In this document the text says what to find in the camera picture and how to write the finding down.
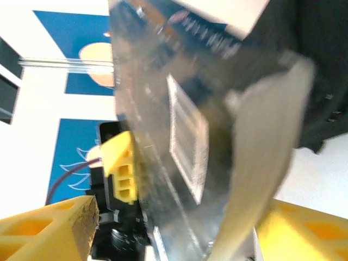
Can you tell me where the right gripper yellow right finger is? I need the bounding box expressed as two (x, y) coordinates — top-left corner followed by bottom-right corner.
(257, 200), (348, 261)

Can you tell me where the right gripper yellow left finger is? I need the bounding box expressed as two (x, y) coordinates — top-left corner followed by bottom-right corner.
(0, 194), (100, 261)

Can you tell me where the black book with gold print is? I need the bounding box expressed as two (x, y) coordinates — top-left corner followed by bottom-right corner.
(108, 0), (316, 261)

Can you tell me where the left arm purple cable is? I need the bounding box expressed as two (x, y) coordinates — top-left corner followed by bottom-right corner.
(45, 157), (104, 205)

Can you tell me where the aluminium frame post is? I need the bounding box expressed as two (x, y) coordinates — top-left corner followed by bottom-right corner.
(17, 56), (115, 73)

